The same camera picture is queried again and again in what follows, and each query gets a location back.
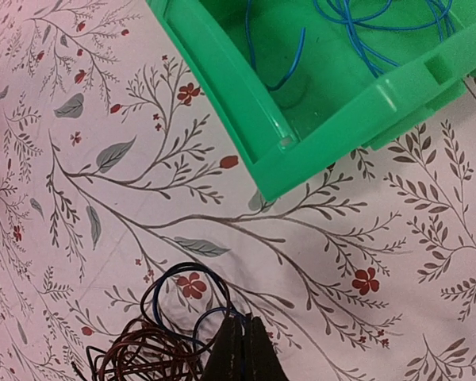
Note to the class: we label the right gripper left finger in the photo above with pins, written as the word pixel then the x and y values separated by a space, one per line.
pixel 225 361

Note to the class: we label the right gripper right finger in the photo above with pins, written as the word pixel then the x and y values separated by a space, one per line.
pixel 260 361

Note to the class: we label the floral table mat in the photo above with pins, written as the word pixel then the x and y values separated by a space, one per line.
pixel 114 167

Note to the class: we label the green bin right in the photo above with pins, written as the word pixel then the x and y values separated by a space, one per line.
pixel 300 84

